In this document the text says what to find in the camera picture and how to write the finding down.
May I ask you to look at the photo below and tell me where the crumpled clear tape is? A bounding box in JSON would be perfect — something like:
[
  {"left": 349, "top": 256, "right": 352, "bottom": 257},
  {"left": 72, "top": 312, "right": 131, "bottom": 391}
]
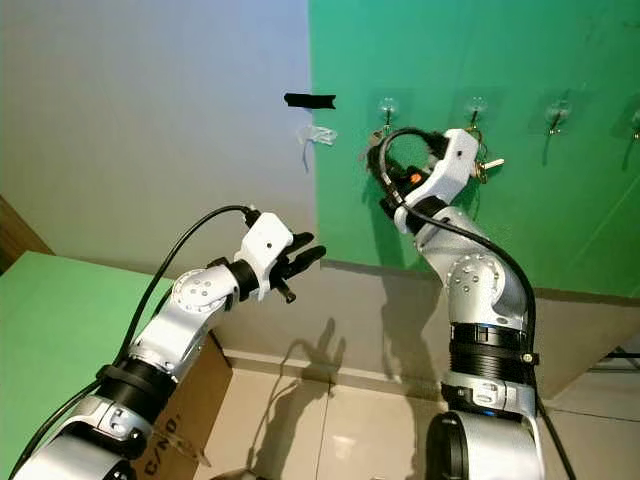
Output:
[{"left": 298, "top": 126, "right": 339, "bottom": 166}]

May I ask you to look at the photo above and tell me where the black tape strip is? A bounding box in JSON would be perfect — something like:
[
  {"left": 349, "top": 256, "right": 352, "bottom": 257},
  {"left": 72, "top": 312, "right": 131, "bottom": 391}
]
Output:
[{"left": 283, "top": 92, "right": 338, "bottom": 109}]

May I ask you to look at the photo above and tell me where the wood grain panel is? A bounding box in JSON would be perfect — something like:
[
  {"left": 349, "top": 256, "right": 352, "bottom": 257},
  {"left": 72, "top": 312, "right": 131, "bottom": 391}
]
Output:
[{"left": 0, "top": 193, "right": 53, "bottom": 273}]

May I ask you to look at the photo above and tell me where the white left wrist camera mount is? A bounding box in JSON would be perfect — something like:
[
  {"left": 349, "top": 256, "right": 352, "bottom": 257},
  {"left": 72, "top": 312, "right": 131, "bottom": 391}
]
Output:
[{"left": 238, "top": 211, "right": 297, "bottom": 298}]

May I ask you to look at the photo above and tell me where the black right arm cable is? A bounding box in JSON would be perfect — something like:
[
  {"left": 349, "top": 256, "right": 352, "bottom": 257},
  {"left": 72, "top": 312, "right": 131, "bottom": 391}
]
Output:
[{"left": 377, "top": 125, "right": 577, "bottom": 480}]

